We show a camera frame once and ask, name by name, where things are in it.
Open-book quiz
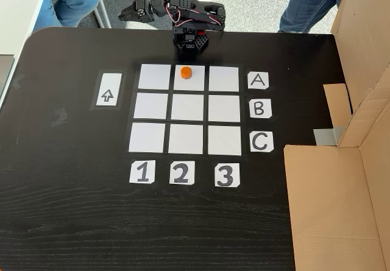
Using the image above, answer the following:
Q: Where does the number 1 paper sheet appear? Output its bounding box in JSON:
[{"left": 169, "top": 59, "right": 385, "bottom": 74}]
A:
[{"left": 129, "top": 160, "right": 156, "bottom": 185}]

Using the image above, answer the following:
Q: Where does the red white servo wire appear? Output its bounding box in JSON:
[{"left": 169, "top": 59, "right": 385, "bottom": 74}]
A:
[{"left": 146, "top": 0, "right": 181, "bottom": 26}]

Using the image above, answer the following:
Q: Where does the number 2 paper sheet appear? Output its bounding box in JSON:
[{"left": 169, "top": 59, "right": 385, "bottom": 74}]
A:
[{"left": 169, "top": 160, "right": 196, "bottom": 185}]

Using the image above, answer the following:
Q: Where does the white nine-square grid sheet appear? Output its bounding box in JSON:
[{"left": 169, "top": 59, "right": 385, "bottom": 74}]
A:
[{"left": 127, "top": 62, "right": 244, "bottom": 158}]

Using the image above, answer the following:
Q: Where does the grey metal chair leg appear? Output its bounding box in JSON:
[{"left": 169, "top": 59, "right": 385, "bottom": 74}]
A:
[{"left": 91, "top": 0, "right": 112, "bottom": 29}]

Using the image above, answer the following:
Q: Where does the white desk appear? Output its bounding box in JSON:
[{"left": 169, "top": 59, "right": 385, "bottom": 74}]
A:
[{"left": 0, "top": 0, "right": 52, "bottom": 109}]

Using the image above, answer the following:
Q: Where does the white arrow paper sheet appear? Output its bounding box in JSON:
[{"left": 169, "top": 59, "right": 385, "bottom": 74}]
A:
[{"left": 96, "top": 72, "right": 123, "bottom": 107}]

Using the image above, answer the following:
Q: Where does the number 3 paper sheet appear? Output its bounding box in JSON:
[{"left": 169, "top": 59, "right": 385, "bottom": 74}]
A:
[{"left": 214, "top": 163, "right": 241, "bottom": 188}]

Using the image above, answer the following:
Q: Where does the person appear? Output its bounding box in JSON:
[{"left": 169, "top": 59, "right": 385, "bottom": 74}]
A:
[
  {"left": 33, "top": 0, "right": 103, "bottom": 28},
  {"left": 278, "top": 0, "right": 348, "bottom": 34}
]

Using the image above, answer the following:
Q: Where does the letter A paper sheet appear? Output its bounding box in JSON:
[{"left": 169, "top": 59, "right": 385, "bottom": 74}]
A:
[{"left": 247, "top": 71, "right": 270, "bottom": 90}]

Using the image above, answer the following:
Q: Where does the letter B paper sheet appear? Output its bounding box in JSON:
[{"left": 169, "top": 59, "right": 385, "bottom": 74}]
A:
[{"left": 249, "top": 98, "right": 272, "bottom": 119}]

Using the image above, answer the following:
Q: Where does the letter C paper sheet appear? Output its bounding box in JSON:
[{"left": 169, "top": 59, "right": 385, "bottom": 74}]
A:
[{"left": 249, "top": 131, "right": 274, "bottom": 153}]

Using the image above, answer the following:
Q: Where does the brown cardboard sheet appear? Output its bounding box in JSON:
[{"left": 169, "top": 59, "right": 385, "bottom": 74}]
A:
[
  {"left": 283, "top": 69, "right": 390, "bottom": 271},
  {"left": 322, "top": 0, "right": 390, "bottom": 132}
]

